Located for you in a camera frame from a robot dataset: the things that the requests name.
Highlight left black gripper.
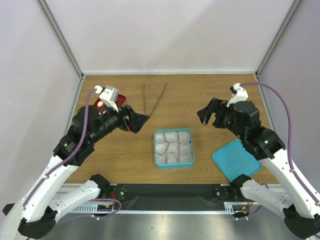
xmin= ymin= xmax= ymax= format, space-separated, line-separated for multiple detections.
xmin=88 ymin=100 xmax=149 ymax=144

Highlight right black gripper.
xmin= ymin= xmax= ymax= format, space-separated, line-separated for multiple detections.
xmin=196 ymin=97 xmax=246 ymax=140

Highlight metal tongs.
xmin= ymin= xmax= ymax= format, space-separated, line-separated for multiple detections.
xmin=142 ymin=82 xmax=168 ymax=117

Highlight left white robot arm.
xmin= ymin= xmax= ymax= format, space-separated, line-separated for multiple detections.
xmin=0 ymin=105 xmax=150 ymax=240

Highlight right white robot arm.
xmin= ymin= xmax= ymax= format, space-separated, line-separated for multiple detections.
xmin=197 ymin=98 xmax=320 ymax=239

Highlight red lacquer tray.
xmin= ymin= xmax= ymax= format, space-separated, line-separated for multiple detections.
xmin=93 ymin=94 xmax=127 ymax=108

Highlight teal square tin box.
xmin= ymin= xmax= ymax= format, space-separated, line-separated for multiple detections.
xmin=154 ymin=128 xmax=195 ymax=169

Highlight teal tin lid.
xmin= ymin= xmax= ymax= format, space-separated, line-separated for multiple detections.
xmin=211 ymin=139 xmax=262 ymax=182

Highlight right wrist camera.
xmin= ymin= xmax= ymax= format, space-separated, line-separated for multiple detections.
xmin=226 ymin=83 xmax=249 ymax=107

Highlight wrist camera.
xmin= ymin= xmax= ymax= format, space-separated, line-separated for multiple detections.
xmin=94 ymin=85 xmax=120 ymax=112
xmin=226 ymin=83 xmax=249 ymax=107

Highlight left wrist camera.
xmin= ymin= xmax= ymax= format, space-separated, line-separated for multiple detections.
xmin=94 ymin=85 xmax=120 ymax=112

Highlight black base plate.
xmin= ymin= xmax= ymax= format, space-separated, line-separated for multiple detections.
xmin=112 ymin=183 xmax=239 ymax=211

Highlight aluminium frame rail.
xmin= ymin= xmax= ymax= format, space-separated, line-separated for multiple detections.
xmin=44 ymin=201 xmax=261 ymax=215

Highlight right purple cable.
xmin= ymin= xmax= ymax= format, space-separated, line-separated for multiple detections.
xmin=241 ymin=81 xmax=320 ymax=206

